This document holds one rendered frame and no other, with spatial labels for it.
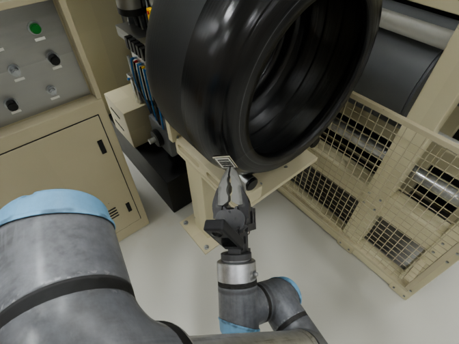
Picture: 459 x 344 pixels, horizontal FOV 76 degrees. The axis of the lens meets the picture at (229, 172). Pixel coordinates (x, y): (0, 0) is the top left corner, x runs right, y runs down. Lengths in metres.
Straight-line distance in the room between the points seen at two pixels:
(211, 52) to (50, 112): 0.84
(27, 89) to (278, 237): 1.39
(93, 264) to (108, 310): 0.04
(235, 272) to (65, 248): 0.44
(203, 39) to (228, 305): 0.53
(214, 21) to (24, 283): 0.44
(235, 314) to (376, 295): 1.20
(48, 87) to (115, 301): 1.03
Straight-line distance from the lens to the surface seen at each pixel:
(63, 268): 0.29
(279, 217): 1.88
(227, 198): 0.68
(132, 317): 0.28
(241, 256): 0.68
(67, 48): 1.21
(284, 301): 0.77
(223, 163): 0.68
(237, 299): 0.69
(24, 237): 0.32
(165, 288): 1.69
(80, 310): 0.27
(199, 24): 0.57
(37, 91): 1.24
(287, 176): 1.01
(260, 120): 1.03
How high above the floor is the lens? 1.56
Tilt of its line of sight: 48 degrees down
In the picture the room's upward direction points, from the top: straight up
